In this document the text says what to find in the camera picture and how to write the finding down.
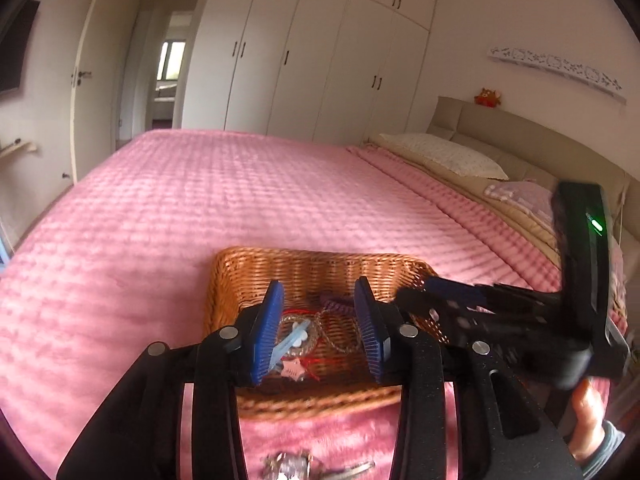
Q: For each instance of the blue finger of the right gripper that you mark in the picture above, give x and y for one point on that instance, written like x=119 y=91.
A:
x=460 y=317
x=491 y=297

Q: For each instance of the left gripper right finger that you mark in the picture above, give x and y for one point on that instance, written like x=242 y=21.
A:
x=456 y=400

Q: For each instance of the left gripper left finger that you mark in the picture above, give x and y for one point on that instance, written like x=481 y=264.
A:
x=135 y=432

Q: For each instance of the brown wicker basket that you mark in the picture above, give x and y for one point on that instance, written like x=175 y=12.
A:
x=318 y=286

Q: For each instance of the light blue hair clip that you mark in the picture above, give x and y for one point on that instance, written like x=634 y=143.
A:
x=297 y=336

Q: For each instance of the silver star hair clip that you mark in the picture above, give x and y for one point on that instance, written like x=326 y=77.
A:
x=291 y=369

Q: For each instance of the silver duckbill hair clip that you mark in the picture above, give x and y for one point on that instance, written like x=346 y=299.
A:
x=304 y=466

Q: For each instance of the grey sleeve forearm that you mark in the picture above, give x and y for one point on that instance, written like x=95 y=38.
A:
x=596 y=461

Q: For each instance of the white bedroom door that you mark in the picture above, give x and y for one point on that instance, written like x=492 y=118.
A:
x=97 y=83

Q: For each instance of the right hand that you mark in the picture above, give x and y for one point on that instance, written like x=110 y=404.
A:
x=589 y=411

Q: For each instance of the pink patterned pillow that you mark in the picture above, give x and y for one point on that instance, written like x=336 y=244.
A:
x=527 y=196

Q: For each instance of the white floral pillow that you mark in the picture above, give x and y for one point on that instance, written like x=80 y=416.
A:
x=456 y=158

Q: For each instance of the beige bed headboard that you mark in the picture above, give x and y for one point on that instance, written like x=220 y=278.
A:
x=496 y=132

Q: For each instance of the pink bed blanket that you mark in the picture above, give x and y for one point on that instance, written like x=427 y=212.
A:
x=124 y=258

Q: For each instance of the red plush toy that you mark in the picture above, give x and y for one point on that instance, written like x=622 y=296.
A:
x=488 y=97

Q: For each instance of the white wardrobe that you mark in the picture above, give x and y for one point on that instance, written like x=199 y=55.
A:
x=328 y=71

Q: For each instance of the white decorative wall shelf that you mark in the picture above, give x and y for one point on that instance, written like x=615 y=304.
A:
x=561 y=66

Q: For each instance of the small wall shelf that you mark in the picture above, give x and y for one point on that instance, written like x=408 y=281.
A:
x=17 y=146

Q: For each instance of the black wall television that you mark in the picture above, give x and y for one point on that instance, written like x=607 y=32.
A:
x=14 y=45

